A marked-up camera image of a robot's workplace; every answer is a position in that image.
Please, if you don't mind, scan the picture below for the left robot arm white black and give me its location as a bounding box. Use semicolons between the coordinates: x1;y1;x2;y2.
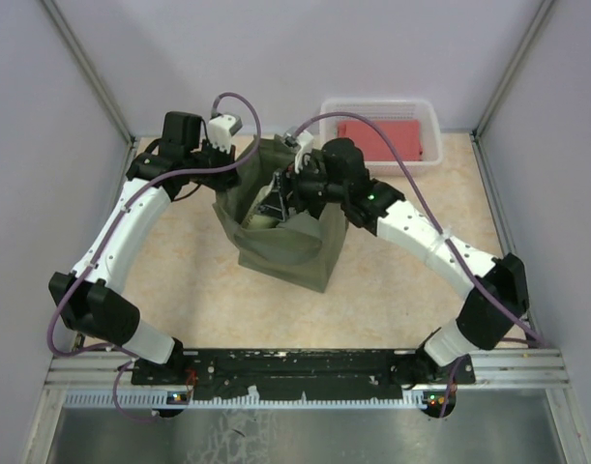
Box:
46;110;242;384

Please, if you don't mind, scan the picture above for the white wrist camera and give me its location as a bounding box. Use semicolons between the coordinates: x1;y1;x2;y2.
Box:
207;113;243;153
282;130;314;174

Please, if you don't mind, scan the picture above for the purple cable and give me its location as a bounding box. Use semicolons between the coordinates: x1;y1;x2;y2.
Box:
289;111;550;418
45;91;265;424

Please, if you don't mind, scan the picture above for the green canvas bag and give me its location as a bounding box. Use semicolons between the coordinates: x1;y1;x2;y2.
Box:
213;137;348;293

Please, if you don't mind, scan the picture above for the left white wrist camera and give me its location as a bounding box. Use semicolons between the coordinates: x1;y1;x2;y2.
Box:
207;113;243;153

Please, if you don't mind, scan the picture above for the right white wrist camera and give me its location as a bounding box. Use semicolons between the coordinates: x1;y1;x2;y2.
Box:
282;130;314;174

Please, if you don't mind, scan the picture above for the aluminium front rail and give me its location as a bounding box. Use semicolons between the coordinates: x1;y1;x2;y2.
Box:
44;348;570;418

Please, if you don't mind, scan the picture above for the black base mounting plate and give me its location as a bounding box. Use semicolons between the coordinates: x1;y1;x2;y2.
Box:
132;349;476;415

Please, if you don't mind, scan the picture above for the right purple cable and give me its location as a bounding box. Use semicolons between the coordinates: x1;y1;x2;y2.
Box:
289;111;550;418

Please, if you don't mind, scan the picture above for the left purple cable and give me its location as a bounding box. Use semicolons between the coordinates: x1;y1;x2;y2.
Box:
45;91;265;424

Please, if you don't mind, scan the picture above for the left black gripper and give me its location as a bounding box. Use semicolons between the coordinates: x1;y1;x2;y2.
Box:
184;137;241;191

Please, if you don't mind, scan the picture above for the green bottle beige cap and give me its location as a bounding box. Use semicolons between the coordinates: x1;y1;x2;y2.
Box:
242;192;279;230

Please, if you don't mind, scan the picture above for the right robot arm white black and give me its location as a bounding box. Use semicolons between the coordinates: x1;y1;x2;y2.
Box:
248;138;529;383

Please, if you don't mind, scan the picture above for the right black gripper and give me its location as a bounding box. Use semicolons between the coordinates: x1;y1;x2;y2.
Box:
254;153;346;221

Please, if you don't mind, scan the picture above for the red folded cloth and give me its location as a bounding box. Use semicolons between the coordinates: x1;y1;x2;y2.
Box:
337;119;424;162

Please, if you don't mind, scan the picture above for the white plastic basket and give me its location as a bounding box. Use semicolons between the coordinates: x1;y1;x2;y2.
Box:
319;98;443;176

